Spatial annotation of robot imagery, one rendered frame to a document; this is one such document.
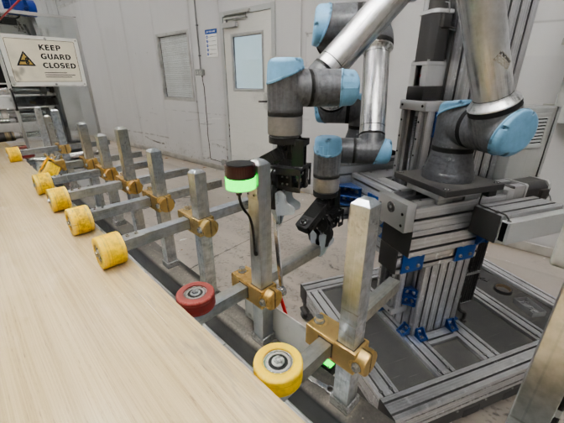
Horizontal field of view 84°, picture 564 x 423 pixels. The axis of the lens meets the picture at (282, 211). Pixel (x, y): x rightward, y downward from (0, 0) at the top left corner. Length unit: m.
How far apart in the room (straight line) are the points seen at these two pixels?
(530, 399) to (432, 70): 1.01
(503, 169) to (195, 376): 1.28
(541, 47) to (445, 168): 2.12
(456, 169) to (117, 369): 0.95
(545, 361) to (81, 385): 0.61
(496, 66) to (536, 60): 2.19
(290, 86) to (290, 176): 0.18
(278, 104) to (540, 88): 2.59
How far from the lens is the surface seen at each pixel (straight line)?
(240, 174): 0.59
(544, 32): 3.09
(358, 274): 0.53
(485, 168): 1.45
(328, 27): 1.09
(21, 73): 3.02
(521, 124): 0.94
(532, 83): 3.08
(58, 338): 0.71
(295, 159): 0.68
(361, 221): 0.49
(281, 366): 0.55
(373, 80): 1.02
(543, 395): 0.52
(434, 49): 1.27
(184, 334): 0.63
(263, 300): 0.75
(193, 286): 0.73
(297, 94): 0.67
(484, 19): 0.87
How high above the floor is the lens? 1.32
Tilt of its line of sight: 23 degrees down
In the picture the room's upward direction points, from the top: straight up
